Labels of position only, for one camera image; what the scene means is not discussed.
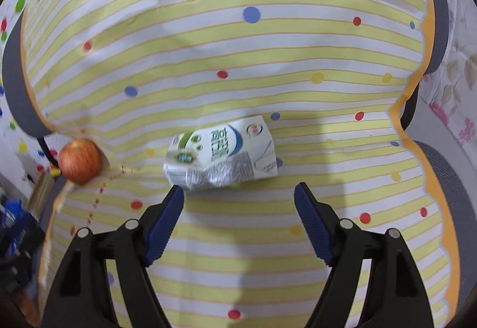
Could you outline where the red apple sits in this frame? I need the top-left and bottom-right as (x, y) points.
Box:
(58, 139), (102, 185)

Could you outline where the floral wall sheet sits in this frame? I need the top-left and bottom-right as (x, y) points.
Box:
(420, 0), (476, 157)

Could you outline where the blue plastic basket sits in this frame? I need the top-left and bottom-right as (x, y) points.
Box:
(1, 199), (45, 281)

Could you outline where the dotted balloon wall sheet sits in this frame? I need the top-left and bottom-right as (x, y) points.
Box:
(1, 0), (53, 190)

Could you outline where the black power cable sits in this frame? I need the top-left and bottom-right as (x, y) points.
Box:
(35, 136), (61, 168)

